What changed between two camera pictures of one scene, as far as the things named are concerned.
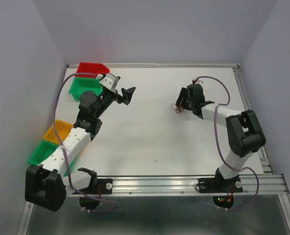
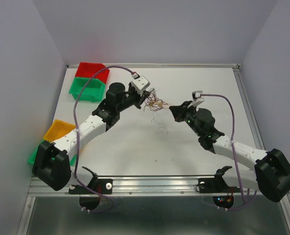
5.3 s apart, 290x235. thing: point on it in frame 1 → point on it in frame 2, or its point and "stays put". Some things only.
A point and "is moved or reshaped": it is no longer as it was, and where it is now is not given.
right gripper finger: x=207 y=102 → x=178 y=110
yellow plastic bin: x=63 y=128 stays put
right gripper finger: x=181 y=101 → x=178 y=117
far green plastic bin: x=80 y=85 stays put
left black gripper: x=127 y=95 → x=140 y=97
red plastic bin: x=91 y=68 stays put
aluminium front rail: x=275 y=185 stays put
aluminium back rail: x=164 y=65 stays put
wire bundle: x=178 y=108 is moved or reshaped
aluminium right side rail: x=247 y=104 stays put
